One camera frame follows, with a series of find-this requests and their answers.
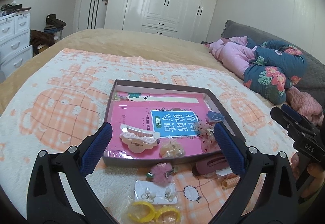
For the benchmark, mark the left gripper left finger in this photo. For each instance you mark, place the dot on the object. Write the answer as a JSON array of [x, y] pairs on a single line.
[[47, 201]]

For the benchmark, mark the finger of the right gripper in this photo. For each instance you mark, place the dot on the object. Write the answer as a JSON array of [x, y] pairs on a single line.
[[276, 114], [294, 120]]

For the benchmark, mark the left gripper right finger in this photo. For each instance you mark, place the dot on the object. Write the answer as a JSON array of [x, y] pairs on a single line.
[[266, 191]]

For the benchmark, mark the dark pink hair claw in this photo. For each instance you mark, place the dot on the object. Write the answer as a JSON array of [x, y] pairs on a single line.
[[209, 165]]

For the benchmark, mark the blue hair clip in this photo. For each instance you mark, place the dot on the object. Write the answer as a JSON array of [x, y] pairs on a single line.
[[214, 117]]

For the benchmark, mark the earring card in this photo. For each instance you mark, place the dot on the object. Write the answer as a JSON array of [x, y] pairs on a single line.
[[155, 194]]

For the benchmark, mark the pink sheer polka-dot bow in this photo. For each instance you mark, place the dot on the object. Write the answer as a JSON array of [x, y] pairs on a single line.
[[206, 136]]

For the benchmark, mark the cream hair claw clip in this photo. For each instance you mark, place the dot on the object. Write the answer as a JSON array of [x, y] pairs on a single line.
[[138, 140]]

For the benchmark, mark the pink fluffy pompom clip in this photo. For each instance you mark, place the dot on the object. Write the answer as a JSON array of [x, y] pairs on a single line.
[[162, 173]]

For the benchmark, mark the white bedroom door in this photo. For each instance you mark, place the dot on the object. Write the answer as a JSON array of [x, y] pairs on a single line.
[[89, 14]]

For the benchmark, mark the person's right hand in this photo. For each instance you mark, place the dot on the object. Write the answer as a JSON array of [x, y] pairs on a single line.
[[315, 171]]

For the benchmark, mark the pink knitted blanket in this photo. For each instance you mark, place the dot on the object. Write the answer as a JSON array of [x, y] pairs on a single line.
[[306, 105]]

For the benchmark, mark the grey headboard cushion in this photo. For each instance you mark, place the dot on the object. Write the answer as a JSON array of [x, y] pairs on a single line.
[[312, 82]]

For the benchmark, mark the floral navy quilt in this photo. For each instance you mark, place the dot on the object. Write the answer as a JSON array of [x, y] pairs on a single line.
[[276, 67]]

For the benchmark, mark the peach white plaid blanket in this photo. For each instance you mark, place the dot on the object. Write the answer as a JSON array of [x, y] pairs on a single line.
[[66, 99]]

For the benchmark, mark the pink quilt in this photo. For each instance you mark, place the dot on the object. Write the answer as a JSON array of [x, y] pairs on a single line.
[[233, 53]]

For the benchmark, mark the shallow purple cardboard tray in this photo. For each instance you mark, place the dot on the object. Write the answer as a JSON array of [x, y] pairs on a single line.
[[130, 86]]

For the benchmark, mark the pink book blue label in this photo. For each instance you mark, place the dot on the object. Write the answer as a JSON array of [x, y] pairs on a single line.
[[173, 115]]

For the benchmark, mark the tan bed cover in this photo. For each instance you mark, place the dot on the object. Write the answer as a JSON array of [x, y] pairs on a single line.
[[114, 42]]

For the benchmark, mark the white drawer cabinet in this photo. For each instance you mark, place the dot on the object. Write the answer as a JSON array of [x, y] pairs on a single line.
[[15, 41]]

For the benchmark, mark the pile of dark clothes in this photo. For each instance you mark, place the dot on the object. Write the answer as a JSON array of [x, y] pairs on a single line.
[[46, 37]]

